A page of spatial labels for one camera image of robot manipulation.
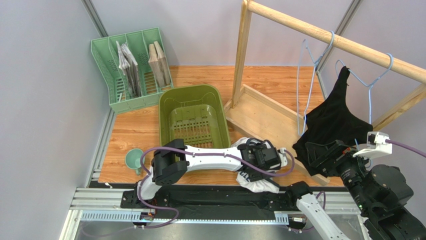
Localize white tank top navy trim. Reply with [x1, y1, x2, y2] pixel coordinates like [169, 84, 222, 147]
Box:
[231, 137, 288, 194]

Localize light blue wire hanger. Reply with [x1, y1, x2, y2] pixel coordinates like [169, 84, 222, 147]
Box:
[296, 31, 335, 137]
[334, 53, 395, 169]

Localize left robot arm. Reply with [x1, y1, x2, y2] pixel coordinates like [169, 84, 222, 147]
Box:
[137, 137, 288, 201]

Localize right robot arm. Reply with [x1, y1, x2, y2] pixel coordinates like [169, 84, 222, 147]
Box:
[292, 139, 426, 240]

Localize black garment on hanger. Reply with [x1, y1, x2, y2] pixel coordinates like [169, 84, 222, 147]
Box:
[292, 66, 373, 176]

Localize wooden clothes rack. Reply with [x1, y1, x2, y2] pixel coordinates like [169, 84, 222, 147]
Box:
[223, 0, 426, 187]

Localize olive green plastic basket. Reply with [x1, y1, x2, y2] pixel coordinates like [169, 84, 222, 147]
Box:
[158, 84, 231, 149]

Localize teal green cup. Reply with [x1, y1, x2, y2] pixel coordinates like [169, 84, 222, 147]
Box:
[124, 148, 144, 176]

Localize brown wooden boards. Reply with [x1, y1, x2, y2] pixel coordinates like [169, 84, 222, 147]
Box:
[148, 41, 172, 88]

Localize folded newspapers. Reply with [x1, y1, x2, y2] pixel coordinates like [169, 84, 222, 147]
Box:
[115, 41, 142, 98]

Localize mint green file organizer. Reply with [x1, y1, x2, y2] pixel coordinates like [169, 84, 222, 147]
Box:
[90, 27, 174, 114]

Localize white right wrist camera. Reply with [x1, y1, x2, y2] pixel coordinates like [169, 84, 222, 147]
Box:
[352, 131, 393, 160]

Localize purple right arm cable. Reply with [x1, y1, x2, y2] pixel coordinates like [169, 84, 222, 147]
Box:
[385, 138, 426, 159]

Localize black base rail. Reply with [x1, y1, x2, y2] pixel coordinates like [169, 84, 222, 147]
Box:
[88, 179, 354, 222]

